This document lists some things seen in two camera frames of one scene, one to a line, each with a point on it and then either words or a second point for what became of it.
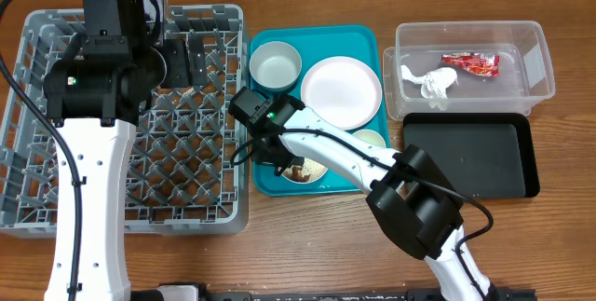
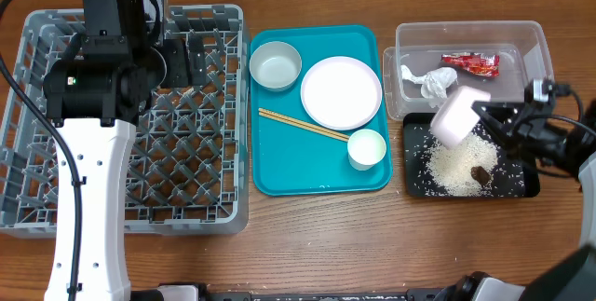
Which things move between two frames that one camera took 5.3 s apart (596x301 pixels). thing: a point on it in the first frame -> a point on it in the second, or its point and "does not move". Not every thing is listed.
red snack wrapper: x=479 y=63 does not move
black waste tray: x=491 y=155 does not move
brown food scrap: x=298 y=175 -> x=480 y=174
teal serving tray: x=313 y=44 does not move
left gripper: x=174 y=53 does not move
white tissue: x=435 y=84 does not move
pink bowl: x=309 y=171 -> x=456 y=116
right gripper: x=268 y=153 -> x=512 y=121
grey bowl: x=275 y=66 does not move
